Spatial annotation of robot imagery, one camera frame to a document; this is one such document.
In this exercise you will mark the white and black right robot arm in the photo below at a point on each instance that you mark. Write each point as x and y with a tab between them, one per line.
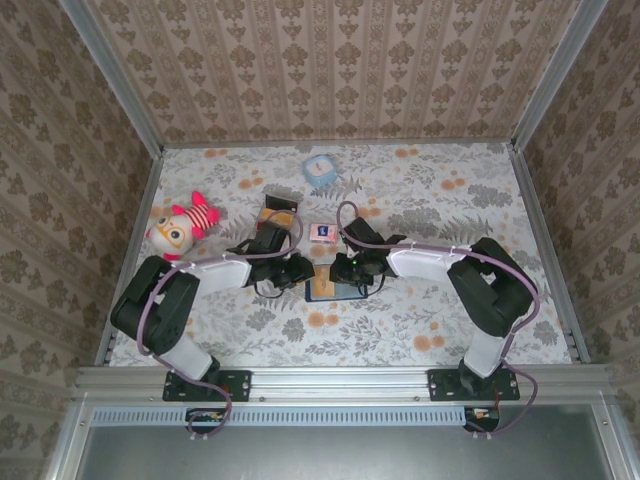
420	260

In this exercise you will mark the aluminium frame post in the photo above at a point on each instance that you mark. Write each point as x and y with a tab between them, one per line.
112	75
557	75

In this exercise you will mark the aluminium front frame rail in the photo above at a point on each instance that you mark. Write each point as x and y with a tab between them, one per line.
340	382

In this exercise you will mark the blue card holder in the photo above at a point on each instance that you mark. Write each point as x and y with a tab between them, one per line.
325	297

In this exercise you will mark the light blue alarm clock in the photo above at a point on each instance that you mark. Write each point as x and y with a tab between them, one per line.
319	170

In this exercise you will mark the pink and white plush toy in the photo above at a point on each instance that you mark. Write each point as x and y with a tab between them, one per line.
172	235

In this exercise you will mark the red yellow black box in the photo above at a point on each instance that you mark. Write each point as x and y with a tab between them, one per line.
280	207

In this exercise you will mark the grey metal panel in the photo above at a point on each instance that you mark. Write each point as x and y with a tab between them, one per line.
340	455

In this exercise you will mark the tan credit card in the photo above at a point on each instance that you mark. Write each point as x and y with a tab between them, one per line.
322	286

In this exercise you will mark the small pink card box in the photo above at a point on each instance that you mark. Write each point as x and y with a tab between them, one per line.
325	232

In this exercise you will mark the aluminium side rail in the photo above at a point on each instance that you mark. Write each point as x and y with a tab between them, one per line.
132	250
550	250

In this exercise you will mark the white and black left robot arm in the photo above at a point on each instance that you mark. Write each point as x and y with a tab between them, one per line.
220	272

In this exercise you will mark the floral table cover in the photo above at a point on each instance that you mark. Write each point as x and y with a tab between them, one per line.
350	330

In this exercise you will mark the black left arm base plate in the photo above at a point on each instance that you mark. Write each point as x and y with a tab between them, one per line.
235	382

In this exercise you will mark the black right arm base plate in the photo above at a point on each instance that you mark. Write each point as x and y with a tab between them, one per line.
445	385

